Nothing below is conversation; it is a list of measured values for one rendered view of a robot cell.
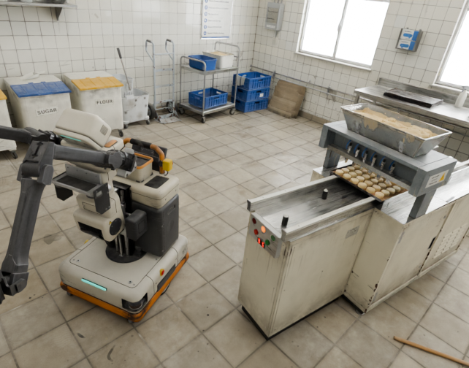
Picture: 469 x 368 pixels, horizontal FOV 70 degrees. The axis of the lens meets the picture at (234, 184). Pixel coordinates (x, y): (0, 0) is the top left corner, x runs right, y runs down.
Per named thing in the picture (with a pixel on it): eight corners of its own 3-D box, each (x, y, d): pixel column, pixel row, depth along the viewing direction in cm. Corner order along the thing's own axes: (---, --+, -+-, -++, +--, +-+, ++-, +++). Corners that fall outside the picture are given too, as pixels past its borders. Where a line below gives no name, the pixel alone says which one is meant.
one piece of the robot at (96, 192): (77, 190, 189) (70, 157, 178) (117, 204, 181) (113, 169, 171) (53, 205, 176) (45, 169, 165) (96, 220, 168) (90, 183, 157)
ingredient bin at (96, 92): (88, 145, 426) (79, 85, 387) (70, 128, 465) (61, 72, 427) (128, 137, 458) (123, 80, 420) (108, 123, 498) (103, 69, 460)
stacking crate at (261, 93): (253, 92, 648) (254, 82, 638) (268, 98, 624) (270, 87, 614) (231, 96, 610) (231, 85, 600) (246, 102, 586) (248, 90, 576)
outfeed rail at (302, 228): (467, 165, 269) (471, 158, 266) (471, 166, 267) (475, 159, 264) (279, 239, 165) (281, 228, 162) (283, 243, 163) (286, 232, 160)
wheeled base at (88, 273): (123, 234, 278) (120, 209, 266) (191, 259, 261) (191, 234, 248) (58, 291, 224) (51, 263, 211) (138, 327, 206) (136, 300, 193)
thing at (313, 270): (307, 271, 267) (335, 174, 222) (341, 302, 243) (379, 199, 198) (235, 307, 230) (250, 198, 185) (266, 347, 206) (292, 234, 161)
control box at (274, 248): (253, 231, 192) (256, 211, 185) (280, 256, 175) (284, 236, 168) (248, 233, 190) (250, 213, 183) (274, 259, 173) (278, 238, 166)
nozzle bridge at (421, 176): (342, 161, 254) (355, 117, 237) (435, 209, 204) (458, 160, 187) (312, 169, 237) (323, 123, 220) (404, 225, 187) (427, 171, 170)
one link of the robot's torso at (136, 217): (112, 223, 219) (107, 191, 206) (148, 236, 211) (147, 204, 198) (81, 247, 197) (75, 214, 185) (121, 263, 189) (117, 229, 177)
